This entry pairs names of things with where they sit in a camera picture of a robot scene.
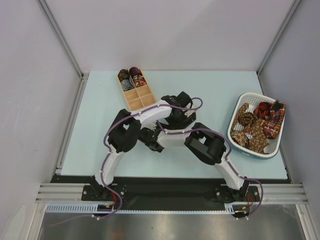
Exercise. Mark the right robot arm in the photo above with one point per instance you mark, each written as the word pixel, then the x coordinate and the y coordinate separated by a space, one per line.
pixel 209 146

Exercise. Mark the navy red rolled tie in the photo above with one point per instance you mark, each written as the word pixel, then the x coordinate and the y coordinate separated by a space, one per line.
pixel 135 71

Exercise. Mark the orange black tie in basket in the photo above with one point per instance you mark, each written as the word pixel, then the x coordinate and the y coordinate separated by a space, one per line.
pixel 262 111

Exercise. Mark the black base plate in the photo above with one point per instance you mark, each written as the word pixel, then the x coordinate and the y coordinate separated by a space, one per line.
pixel 179 193

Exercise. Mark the wooden compartment box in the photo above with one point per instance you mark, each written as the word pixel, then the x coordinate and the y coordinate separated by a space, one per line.
pixel 140 97

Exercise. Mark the brown patterned tie in basket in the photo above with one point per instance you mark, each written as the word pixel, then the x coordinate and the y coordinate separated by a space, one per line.
pixel 247 130

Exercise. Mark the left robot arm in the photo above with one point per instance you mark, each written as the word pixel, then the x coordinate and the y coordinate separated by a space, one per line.
pixel 122 136

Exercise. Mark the white cable duct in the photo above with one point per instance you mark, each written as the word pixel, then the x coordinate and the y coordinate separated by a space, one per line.
pixel 107 208

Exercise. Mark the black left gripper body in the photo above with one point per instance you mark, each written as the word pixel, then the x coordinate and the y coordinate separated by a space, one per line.
pixel 176 122

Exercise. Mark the aluminium frame rail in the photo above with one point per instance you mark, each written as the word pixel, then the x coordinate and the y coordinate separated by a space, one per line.
pixel 49 16

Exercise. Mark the brown rolled tie in box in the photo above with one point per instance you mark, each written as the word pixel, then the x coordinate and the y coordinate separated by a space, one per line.
pixel 123 75

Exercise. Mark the grey blue rolled tie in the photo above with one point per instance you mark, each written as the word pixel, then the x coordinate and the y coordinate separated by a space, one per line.
pixel 126 85

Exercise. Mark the red black rolled tie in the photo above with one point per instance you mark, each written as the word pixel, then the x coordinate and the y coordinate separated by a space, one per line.
pixel 139 80

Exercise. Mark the white teal plastic basket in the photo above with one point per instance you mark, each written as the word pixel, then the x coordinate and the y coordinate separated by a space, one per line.
pixel 253 99

